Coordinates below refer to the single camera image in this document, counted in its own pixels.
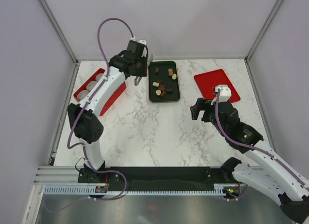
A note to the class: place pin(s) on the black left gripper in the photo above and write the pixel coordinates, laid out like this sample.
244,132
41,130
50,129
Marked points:
143,73

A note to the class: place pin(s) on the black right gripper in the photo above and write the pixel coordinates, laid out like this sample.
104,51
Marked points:
201,105

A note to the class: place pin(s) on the metal tongs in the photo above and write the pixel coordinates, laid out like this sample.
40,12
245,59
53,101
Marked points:
142,67

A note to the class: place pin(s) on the red box lid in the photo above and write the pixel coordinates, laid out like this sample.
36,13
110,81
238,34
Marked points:
206,83

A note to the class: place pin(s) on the cream heart chocolate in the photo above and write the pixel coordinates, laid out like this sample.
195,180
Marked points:
158,92

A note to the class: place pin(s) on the dark brown square chocolate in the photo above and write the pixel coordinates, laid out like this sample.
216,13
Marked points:
163,94

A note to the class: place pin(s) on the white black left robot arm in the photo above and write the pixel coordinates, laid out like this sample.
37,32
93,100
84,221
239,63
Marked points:
85,127

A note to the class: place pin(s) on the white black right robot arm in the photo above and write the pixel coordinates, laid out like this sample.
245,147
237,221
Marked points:
280,182

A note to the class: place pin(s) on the tan square chocolate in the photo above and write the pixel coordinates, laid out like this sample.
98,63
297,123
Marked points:
170,72

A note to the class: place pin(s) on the red chocolate box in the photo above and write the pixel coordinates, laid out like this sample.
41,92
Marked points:
105,93

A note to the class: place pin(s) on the dark green tray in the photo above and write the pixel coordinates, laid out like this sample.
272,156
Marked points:
163,78

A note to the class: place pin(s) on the white paper cup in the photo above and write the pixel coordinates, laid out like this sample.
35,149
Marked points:
82,94
99,76
91,85

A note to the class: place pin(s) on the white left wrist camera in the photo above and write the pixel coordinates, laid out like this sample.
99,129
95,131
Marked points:
144,42

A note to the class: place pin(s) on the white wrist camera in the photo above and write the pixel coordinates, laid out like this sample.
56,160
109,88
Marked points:
222,92
144,42

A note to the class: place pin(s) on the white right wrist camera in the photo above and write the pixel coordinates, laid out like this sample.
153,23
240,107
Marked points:
222,92

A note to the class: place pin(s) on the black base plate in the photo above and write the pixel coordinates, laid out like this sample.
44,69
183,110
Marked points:
159,178

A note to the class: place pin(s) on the aluminium frame rail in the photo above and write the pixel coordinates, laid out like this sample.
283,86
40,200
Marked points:
56,175

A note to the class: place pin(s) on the white slotted cable duct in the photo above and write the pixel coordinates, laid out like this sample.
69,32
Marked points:
92,190

